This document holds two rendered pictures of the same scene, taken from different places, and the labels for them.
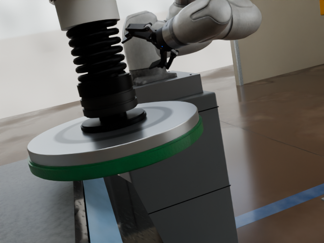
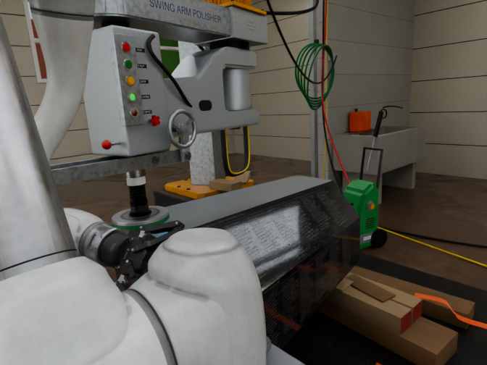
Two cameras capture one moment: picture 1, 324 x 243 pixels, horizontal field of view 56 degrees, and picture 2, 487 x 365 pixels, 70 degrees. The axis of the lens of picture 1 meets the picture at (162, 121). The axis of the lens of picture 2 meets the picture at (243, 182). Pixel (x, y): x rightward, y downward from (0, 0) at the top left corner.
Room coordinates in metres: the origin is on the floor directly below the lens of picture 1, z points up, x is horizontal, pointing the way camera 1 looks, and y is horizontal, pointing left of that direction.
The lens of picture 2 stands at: (1.74, -0.12, 1.33)
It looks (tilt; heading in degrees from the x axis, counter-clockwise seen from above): 13 degrees down; 155
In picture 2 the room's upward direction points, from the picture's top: 3 degrees counter-clockwise
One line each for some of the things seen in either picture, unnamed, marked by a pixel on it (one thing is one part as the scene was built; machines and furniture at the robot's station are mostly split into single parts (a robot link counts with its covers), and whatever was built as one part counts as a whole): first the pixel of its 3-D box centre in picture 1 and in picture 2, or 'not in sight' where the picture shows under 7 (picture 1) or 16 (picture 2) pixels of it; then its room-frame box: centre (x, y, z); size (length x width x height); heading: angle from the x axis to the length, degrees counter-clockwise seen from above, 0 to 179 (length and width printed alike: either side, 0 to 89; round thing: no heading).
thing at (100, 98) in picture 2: not in sight; (143, 98); (0.34, 0.13, 1.37); 0.36 x 0.22 x 0.45; 120
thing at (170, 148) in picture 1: (116, 129); (140, 216); (0.38, 0.06, 0.92); 0.22 x 0.22 x 0.04
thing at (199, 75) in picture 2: not in sight; (200, 100); (0.20, 0.41, 1.35); 0.74 x 0.23 x 0.49; 120
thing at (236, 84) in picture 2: not in sight; (232, 90); (0.06, 0.63, 1.39); 0.19 x 0.19 x 0.20
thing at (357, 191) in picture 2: not in sight; (359, 198); (-0.53, 2.07, 0.43); 0.35 x 0.35 x 0.87; 1
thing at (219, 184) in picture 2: not in sight; (225, 185); (-0.33, 0.71, 0.81); 0.20 x 0.10 x 0.05; 24
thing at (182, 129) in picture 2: not in sight; (175, 129); (0.43, 0.22, 1.25); 0.15 x 0.10 x 0.15; 120
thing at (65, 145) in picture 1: (115, 127); (140, 215); (0.38, 0.06, 0.92); 0.21 x 0.21 x 0.01
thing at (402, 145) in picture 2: not in sight; (380, 162); (-1.66, 3.52, 0.43); 1.30 x 0.62 x 0.86; 106
